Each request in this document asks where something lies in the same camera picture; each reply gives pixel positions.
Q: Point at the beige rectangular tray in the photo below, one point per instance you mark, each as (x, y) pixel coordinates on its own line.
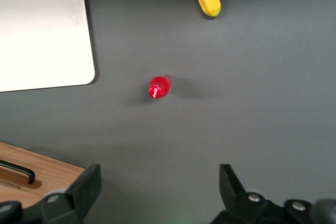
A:
(39, 37)

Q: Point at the wooden lower drawer front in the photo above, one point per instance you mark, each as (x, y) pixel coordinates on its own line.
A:
(15, 159)

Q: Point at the small red cola bottle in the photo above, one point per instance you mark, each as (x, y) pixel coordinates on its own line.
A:
(157, 87)

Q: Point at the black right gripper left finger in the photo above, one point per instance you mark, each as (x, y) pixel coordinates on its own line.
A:
(78, 195)

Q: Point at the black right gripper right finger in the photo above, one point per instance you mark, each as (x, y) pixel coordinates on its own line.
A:
(236, 197)

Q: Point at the wooden drawer cabinet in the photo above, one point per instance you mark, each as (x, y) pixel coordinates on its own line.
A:
(74, 172)

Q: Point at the yellow foam sponge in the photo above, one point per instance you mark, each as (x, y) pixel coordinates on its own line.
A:
(210, 1)

